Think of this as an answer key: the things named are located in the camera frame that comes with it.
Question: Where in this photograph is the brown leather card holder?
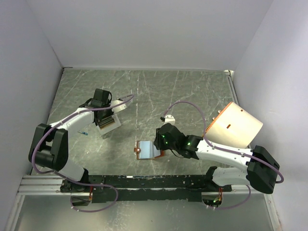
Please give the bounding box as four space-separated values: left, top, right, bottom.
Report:
134 141 165 160

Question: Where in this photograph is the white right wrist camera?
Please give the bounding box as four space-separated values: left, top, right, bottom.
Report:
160 115 176 125

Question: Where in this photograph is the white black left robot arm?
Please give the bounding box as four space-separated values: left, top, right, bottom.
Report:
28 89 113 192

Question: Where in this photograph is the gold striped credit card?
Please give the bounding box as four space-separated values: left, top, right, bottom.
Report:
98 116 115 129

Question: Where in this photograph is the white card box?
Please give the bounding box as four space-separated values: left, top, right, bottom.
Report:
94 99 127 136

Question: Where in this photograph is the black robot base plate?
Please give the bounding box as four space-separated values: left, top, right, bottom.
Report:
60 174 233 204

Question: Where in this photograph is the white cylinder with wooden base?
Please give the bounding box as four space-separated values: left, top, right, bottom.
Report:
205 102 263 148

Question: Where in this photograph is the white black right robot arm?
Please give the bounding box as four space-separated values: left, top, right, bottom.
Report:
154 123 280 194

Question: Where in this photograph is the aluminium front rail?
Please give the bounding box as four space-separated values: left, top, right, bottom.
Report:
17 175 89 196

